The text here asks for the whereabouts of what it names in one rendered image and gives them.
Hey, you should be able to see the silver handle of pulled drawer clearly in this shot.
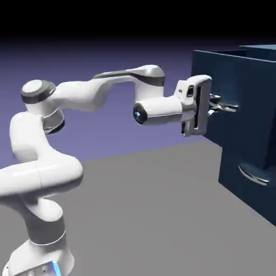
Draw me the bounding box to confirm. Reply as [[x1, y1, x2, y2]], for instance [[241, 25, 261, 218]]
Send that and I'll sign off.
[[212, 101, 239, 113]]

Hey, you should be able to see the dark blue closed drawer front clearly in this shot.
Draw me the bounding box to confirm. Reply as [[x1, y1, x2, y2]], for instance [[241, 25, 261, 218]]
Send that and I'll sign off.
[[218, 146, 276, 227]]

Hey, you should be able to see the dark blue pulled drawer front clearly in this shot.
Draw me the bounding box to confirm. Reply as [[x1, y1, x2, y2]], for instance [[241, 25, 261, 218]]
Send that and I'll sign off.
[[191, 50, 276, 171]]

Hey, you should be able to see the dark blue cabinet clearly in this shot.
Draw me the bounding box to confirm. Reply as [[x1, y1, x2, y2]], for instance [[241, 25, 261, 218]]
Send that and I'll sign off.
[[191, 44, 276, 227]]

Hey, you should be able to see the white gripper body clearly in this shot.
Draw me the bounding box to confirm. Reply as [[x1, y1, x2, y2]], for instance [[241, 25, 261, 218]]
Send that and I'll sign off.
[[182, 74, 213, 137]]

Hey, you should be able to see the silver handle of closed drawer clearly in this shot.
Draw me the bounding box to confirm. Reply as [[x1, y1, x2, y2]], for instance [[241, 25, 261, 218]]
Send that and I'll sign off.
[[238, 163, 270, 187]]

